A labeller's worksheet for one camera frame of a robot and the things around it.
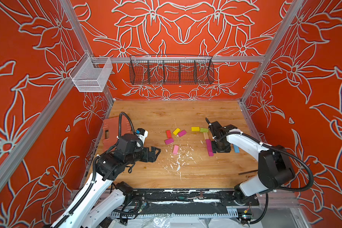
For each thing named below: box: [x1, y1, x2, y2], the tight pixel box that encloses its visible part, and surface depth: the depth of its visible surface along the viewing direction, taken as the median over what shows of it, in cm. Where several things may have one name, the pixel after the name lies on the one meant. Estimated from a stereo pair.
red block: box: [166, 129, 172, 139], surface depth 101 cm
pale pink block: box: [172, 144, 180, 155], surface depth 92 cm
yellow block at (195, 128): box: [191, 126, 200, 132], surface depth 102 cm
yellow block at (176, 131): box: [172, 127, 181, 135], surface depth 102 cm
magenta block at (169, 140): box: [164, 137, 174, 145], surface depth 97 cm
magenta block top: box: [177, 129, 187, 138], surface depth 102 cm
